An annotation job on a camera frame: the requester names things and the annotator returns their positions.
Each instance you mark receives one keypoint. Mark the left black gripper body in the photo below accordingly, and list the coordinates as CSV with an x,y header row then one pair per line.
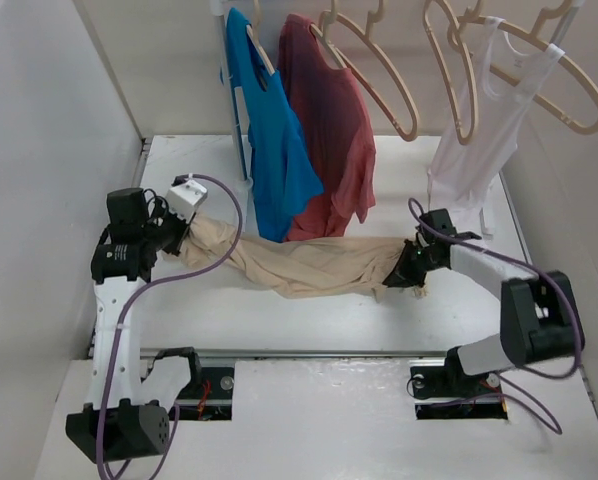
x,y
166,228

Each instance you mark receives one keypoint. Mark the blue t-shirt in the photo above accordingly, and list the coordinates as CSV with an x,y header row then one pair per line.
x,y
284,180

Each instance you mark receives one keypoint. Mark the white tank top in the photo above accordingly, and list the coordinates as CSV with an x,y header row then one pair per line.
x,y
507,80

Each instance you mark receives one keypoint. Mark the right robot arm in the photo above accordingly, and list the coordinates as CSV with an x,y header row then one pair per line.
x,y
538,317

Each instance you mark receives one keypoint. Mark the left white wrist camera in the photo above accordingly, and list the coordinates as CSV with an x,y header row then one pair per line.
x,y
185,199

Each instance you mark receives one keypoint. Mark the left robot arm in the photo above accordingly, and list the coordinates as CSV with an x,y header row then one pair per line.
x,y
126,411

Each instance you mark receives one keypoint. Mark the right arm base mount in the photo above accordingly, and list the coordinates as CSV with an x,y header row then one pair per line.
x,y
440,397

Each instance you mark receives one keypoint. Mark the wooden hanger under tank top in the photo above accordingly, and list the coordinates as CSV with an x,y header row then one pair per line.
x,y
571,96

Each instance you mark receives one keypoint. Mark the wooden hanger under blue shirt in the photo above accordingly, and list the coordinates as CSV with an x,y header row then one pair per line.
x,y
252,30

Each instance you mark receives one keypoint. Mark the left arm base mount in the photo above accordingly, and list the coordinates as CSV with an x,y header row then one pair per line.
x,y
203,396

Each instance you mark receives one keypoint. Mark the red t-shirt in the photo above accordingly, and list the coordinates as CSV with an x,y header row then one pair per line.
x,y
337,130

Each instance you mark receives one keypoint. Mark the wooden hanger under red shirt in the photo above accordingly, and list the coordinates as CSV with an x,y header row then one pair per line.
x,y
319,34

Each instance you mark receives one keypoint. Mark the beige trousers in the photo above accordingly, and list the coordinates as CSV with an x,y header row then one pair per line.
x,y
313,268

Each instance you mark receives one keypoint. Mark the white clothes rack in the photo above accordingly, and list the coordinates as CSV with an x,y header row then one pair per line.
x,y
457,25

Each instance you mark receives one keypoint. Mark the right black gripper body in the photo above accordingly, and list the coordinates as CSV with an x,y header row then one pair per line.
x,y
435,265

